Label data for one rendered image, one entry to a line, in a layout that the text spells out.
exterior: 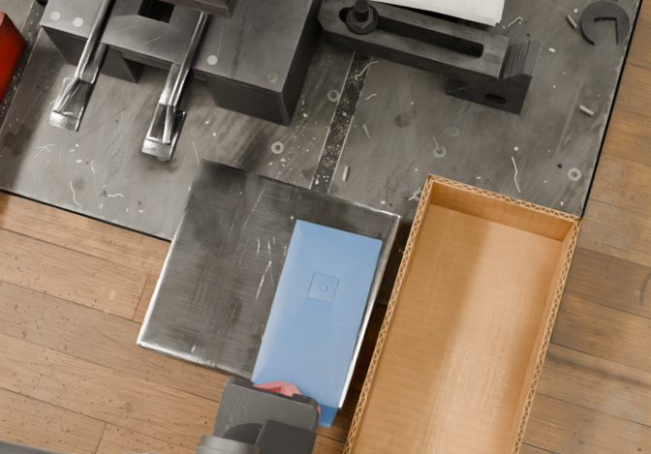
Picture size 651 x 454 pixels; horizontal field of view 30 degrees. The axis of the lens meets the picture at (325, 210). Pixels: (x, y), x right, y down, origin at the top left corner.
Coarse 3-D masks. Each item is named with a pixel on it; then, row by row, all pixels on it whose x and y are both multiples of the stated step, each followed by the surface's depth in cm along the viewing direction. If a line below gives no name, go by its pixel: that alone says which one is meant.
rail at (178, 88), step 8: (200, 16) 94; (208, 16) 95; (200, 24) 94; (200, 32) 94; (192, 40) 94; (200, 40) 94; (192, 48) 94; (192, 56) 93; (184, 64) 93; (184, 72) 93; (192, 72) 95; (176, 80) 93; (184, 80) 93; (192, 80) 95; (176, 88) 93; (184, 88) 94; (176, 96) 93; (184, 96) 94; (176, 104) 93
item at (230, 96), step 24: (312, 24) 98; (72, 48) 99; (312, 48) 101; (120, 72) 101; (216, 96) 99; (240, 96) 97; (264, 96) 95; (288, 96) 96; (264, 120) 101; (288, 120) 100
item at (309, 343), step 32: (288, 256) 96; (320, 256) 96; (352, 256) 96; (288, 288) 95; (352, 288) 95; (288, 320) 95; (320, 320) 94; (352, 320) 94; (288, 352) 94; (320, 352) 94; (352, 352) 94; (320, 384) 93; (320, 416) 91
